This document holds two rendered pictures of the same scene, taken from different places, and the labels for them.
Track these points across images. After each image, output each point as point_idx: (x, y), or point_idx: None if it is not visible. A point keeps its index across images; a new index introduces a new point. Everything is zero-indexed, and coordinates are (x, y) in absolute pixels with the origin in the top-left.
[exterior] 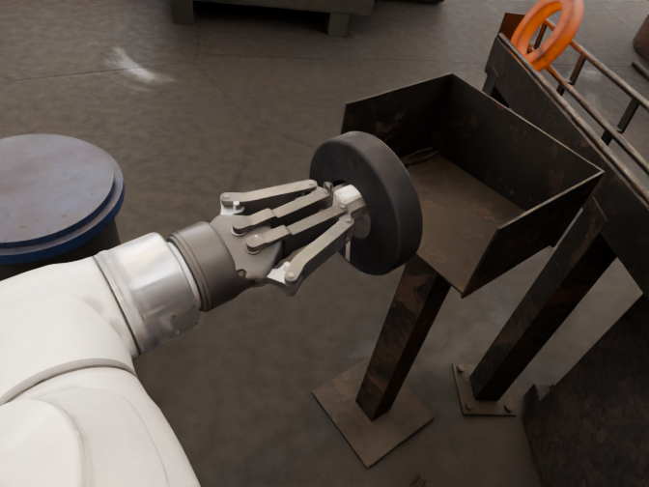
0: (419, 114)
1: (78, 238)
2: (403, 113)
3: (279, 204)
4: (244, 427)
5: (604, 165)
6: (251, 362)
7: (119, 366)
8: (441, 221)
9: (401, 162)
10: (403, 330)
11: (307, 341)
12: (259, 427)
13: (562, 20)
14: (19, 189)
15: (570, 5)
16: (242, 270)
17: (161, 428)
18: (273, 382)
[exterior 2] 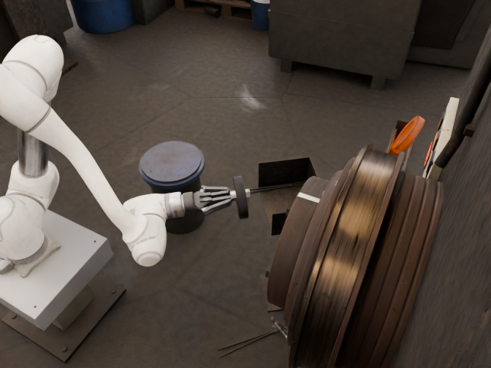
0: (296, 169)
1: (180, 184)
2: (286, 168)
3: (216, 191)
4: (226, 278)
5: None
6: (240, 255)
7: (161, 217)
8: (285, 209)
9: (244, 188)
10: None
11: (269, 254)
12: (231, 280)
13: (408, 133)
14: (168, 163)
15: (413, 127)
16: (196, 205)
17: (162, 228)
18: (245, 265)
